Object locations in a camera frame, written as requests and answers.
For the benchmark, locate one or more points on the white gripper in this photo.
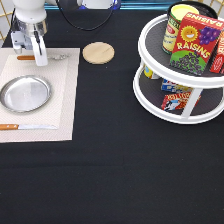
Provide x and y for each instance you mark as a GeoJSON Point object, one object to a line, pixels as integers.
{"type": "Point", "coordinates": [32, 42]}

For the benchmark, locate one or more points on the fork with orange wooden handle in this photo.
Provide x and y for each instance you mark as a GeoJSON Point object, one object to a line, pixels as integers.
{"type": "Point", "coordinates": [31, 57]}

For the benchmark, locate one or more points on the round silver metal plate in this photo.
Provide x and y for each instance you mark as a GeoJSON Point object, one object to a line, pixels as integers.
{"type": "Point", "coordinates": [25, 93]}

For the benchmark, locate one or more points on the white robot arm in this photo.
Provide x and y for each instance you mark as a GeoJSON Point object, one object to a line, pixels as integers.
{"type": "Point", "coordinates": [31, 20]}

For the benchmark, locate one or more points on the round wooden coaster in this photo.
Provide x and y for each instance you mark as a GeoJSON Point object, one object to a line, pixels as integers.
{"type": "Point", "coordinates": [98, 53]}

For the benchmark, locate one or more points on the beige woven placemat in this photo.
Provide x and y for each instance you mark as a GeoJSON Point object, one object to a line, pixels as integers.
{"type": "Point", "coordinates": [58, 111]}

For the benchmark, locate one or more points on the yellow blue can lower tier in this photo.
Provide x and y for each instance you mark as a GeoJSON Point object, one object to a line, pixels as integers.
{"type": "Point", "coordinates": [150, 74]}

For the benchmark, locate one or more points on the blue white box lower tier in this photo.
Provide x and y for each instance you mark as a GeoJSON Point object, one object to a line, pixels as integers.
{"type": "Point", "coordinates": [173, 87]}

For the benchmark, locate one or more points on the yellow lidded food can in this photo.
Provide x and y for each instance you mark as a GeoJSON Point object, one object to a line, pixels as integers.
{"type": "Point", "coordinates": [175, 16]}

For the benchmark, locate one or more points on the white two-tier turntable rack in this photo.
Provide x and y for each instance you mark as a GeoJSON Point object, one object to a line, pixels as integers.
{"type": "Point", "coordinates": [207, 100]}

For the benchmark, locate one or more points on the red cow box lower tier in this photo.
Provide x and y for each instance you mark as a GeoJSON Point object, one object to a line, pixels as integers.
{"type": "Point", "coordinates": [175, 101]}

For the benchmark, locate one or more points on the red raisins box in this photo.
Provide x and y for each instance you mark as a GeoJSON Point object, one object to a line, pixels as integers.
{"type": "Point", "coordinates": [195, 42]}

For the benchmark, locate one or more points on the knife with wooden handle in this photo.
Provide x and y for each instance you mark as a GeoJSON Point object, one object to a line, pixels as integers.
{"type": "Point", "coordinates": [25, 127]}

